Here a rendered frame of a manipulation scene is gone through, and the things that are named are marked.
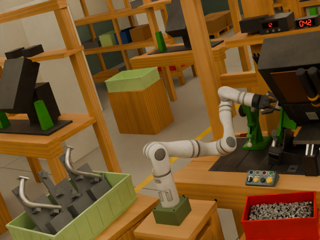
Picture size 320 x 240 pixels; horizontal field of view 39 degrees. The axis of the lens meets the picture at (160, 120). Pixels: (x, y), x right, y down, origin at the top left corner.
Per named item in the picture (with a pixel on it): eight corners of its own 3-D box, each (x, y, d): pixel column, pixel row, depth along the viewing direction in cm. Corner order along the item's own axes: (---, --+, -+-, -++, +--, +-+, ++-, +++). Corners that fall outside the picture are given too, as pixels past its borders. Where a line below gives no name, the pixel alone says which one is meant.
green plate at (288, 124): (294, 139, 227) (298, 101, 217) (278, 135, 231) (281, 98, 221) (300, 129, 235) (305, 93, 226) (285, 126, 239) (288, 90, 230)
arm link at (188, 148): (187, 155, 232) (197, 159, 224) (141, 159, 219) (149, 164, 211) (188, 137, 231) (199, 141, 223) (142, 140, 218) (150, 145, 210)
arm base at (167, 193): (176, 207, 219) (167, 177, 213) (159, 207, 223) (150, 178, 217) (182, 196, 227) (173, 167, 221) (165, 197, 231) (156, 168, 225)
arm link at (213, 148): (224, 141, 244) (185, 144, 232) (234, 134, 237) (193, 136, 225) (229, 156, 241) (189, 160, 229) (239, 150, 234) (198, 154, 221)
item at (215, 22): (218, 38, 1088) (214, 20, 1074) (190, 42, 1138) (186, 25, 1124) (239, 25, 1175) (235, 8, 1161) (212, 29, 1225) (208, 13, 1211)
